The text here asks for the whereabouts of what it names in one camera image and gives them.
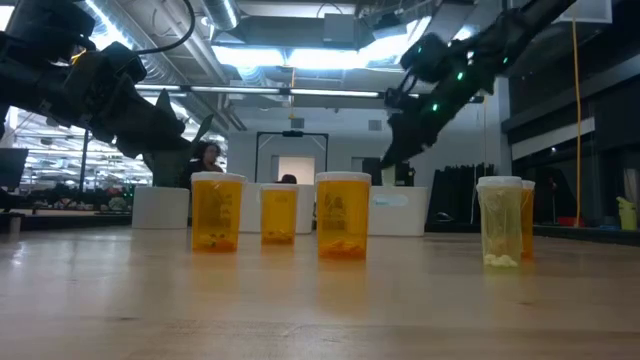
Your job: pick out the orange pill bottle white cap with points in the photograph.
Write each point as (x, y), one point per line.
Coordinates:
(528, 225)

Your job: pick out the white square plant pot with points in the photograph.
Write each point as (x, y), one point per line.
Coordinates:
(160, 207)

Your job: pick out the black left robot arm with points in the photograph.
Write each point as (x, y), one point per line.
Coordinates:
(30, 85)

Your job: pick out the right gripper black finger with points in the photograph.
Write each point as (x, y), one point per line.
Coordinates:
(417, 147)
(397, 145)

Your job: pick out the square wall vent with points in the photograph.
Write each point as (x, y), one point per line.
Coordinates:
(297, 123)
(375, 125)

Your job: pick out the large orange pill bottle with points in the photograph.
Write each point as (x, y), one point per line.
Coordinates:
(343, 220)
(217, 215)

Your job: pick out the large yellow-green pill bottle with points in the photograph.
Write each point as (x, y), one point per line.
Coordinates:
(500, 225)

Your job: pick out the silver round air duct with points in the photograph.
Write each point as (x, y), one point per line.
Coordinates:
(222, 12)

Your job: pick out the small orange pill bottle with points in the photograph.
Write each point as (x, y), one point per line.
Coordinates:
(279, 215)

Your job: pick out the black cabinet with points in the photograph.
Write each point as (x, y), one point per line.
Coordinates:
(372, 170)

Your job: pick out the person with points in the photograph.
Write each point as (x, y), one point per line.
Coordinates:
(202, 162)
(288, 179)

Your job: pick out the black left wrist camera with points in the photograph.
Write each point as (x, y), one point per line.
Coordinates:
(50, 27)

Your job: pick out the black curtain panels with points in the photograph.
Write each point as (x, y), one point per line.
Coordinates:
(460, 195)

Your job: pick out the red box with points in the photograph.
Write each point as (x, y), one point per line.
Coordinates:
(570, 221)

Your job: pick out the green leafy plant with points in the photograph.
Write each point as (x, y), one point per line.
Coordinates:
(165, 172)

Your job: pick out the yellow-green spray bottle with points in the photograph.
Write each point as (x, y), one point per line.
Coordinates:
(627, 215)

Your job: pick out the long linear ceiling light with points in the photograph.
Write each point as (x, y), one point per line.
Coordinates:
(240, 90)

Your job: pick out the dark computer monitor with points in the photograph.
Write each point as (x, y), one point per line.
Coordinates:
(11, 167)

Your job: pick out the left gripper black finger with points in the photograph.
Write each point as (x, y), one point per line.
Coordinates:
(172, 137)
(140, 150)

